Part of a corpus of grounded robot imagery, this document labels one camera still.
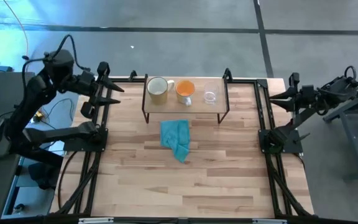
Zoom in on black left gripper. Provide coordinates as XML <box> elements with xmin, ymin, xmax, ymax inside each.
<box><xmin>68</xmin><ymin>61</ymin><xmax>126</xmax><ymax>119</ymax></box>

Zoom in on yellow mug orange interior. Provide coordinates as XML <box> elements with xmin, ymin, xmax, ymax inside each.
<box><xmin>175</xmin><ymin>80</ymin><xmax>196</xmax><ymax>107</ymax></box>

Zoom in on wooden shelf black metal legs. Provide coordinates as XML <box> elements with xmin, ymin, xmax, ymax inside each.
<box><xmin>140</xmin><ymin>73</ymin><xmax>231</xmax><ymax>124</ymax></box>

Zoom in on black floor cable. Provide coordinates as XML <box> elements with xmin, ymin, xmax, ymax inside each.
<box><xmin>38</xmin><ymin>98</ymin><xmax>76</xmax><ymax>133</ymax></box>

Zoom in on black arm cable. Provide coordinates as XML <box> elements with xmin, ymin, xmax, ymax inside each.
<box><xmin>22</xmin><ymin>34</ymin><xmax>91</xmax><ymax>73</ymax></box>

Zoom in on black metal rig frame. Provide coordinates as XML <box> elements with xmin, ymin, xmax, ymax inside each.
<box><xmin>50</xmin><ymin>67</ymin><xmax>315</xmax><ymax>224</ymax></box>

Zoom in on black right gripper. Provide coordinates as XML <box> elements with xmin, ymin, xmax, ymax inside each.
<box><xmin>268</xmin><ymin>72</ymin><xmax>321</xmax><ymax>113</ymax></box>

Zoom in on grey metal stand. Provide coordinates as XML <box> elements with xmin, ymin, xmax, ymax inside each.
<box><xmin>323</xmin><ymin>79</ymin><xmax>358</xmax><ymax>182</ymax></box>

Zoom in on blue microfibre cloth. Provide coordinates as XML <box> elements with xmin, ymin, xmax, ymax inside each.
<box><xmin>160</xmin><ymin>119</ymin><xmax>191</xmax><ymax>164</ymax></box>

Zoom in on yellow cable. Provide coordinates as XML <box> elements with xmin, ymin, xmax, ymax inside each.
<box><xmin>3</xmin><ymin>0</ymin><xmax>30</xmax><ymax>58</ymax></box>

